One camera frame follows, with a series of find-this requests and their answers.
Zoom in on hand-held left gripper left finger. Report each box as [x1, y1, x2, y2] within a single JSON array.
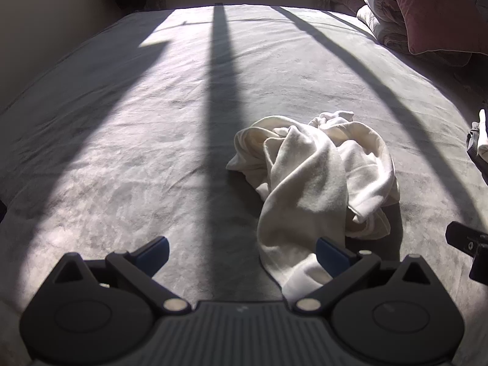
[[53, 236, 193, 315]]

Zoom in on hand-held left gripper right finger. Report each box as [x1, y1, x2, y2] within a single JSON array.
[[292, 237, 433, 313]]

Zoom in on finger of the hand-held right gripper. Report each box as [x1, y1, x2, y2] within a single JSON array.
[[470, 252, 488, 283], [445, 221, 488, 255]]

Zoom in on white pants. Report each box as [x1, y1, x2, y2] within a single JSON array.
[[226, 110, 400, 302]]

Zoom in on grey folded garment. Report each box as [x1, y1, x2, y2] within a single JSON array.
[[466, 127, 488, 168]]

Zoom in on white folded garment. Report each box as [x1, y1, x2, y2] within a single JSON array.
[[473, 109, 488, 153]]

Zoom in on folded pale quilt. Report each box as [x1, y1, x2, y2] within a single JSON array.
[[349, 0, 473, 67]]

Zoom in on maroon pillow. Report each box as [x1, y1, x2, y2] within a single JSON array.
[[383, 0, 488, 56]]

